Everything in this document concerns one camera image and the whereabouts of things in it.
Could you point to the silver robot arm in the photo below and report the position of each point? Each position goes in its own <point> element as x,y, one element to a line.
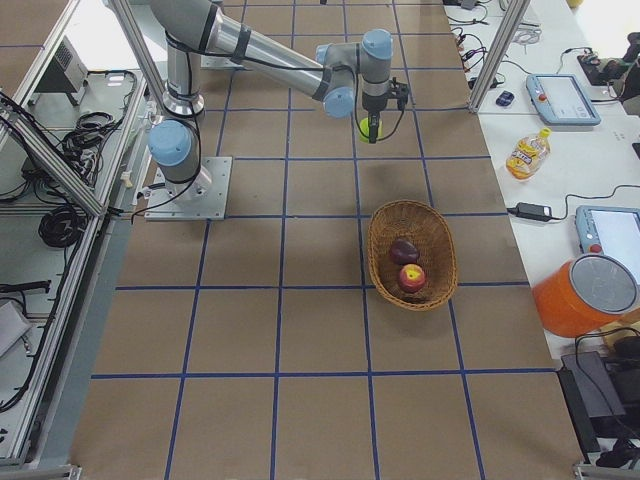
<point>342,76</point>

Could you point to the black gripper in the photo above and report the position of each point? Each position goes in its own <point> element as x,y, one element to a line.
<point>372,104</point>

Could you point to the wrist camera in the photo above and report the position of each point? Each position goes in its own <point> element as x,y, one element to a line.
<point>399,92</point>

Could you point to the grey electronics box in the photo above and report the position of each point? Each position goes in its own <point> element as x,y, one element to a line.
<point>65,74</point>

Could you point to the aluminium frame post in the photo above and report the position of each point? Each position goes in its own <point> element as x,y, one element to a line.
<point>498,48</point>

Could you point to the near blue teach pendant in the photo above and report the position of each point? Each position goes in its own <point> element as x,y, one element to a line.
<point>612,231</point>

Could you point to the yellow juice bottle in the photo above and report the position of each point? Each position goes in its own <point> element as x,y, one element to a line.
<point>528,154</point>

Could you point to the red yellow apple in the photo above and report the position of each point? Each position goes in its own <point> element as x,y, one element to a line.
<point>411,278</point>

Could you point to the far blue teach pendant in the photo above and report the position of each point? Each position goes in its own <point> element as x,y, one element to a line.
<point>560,100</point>

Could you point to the dark red apple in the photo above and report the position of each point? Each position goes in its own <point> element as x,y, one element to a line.
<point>402,252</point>

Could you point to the orange cylinder container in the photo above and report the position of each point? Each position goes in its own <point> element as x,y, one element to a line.
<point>585,294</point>

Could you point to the woven wicker basket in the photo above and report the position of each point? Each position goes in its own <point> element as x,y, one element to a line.
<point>427,230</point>

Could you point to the blue teach pendant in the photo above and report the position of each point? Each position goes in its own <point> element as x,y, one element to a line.
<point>560,100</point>
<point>612,231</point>

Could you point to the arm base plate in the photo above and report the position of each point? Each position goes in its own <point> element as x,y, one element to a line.
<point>206,198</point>
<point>219,63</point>

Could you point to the black power adapter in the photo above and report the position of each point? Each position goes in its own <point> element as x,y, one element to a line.
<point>531,211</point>

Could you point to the green apple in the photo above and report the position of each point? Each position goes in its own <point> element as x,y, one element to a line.
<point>362,129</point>

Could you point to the black joystick controller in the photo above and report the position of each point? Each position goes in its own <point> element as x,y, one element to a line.
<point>601,71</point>

